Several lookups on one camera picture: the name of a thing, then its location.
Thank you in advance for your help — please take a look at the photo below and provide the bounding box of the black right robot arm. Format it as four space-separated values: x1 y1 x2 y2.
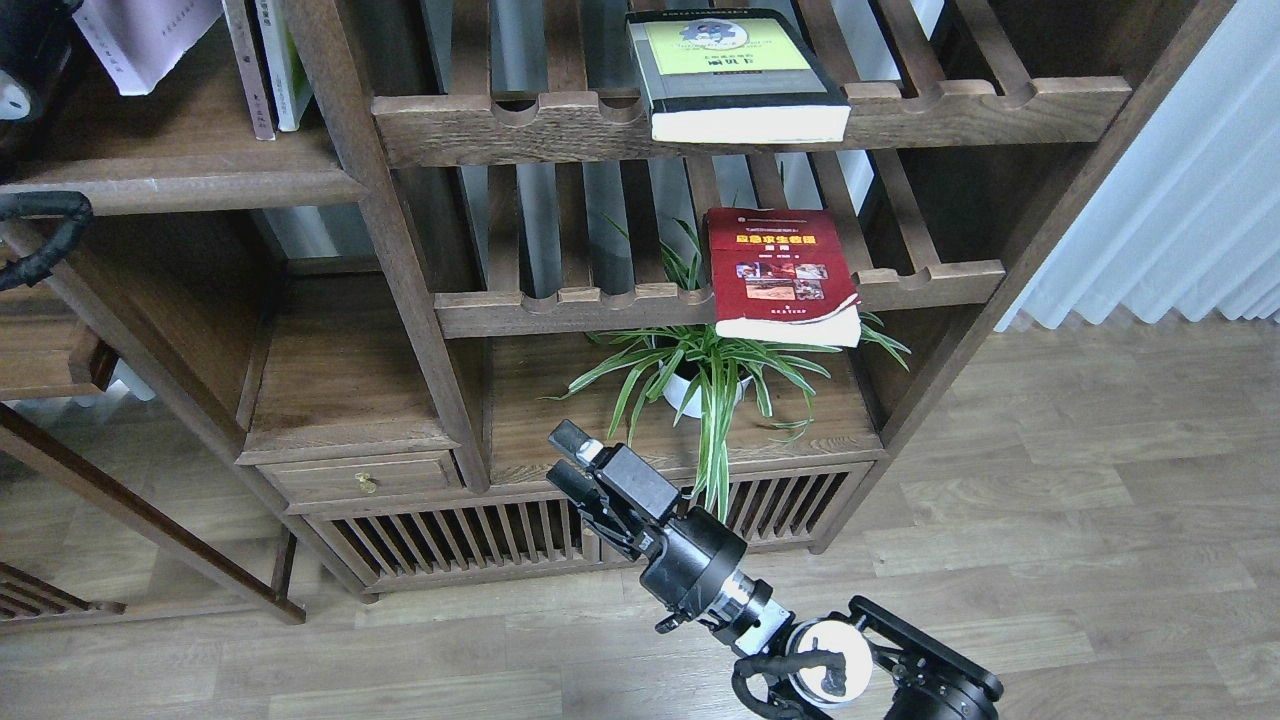
547 420 1004 719

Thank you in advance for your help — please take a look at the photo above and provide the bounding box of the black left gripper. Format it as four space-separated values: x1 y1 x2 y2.
1 1 82 122

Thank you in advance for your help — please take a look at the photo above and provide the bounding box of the dark wooden bookshelf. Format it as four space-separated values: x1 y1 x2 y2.
3 1 1233 597

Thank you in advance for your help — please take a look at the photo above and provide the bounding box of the white green upright book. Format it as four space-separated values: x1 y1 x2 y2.
253 1 314 132

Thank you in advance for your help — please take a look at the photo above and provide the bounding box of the brown upright book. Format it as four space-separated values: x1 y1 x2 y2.
221 1 276 141

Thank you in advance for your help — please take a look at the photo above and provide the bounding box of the pale lilac paperback book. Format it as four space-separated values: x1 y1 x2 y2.
73 1 223 96

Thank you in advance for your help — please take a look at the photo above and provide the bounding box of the yellow and black thick book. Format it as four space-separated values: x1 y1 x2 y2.
625 8 852 145

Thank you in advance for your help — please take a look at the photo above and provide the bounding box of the white curtain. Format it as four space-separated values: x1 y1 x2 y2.
996 1 1279 332

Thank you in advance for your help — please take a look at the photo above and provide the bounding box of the green spider plant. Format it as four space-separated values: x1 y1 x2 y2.
567 208 908 519

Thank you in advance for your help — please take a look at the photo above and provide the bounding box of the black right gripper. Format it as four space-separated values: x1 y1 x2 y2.
547 420 746 621

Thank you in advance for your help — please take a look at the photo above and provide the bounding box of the brass drawer knob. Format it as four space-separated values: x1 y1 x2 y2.
355 471 379 495

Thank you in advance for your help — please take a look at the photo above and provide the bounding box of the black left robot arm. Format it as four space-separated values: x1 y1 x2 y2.
1 1 93 290

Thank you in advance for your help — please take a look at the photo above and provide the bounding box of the white plant pot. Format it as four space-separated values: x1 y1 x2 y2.
663 363 753 427

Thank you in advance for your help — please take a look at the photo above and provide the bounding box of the red paperback book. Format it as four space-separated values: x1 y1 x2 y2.
705 208 861 347

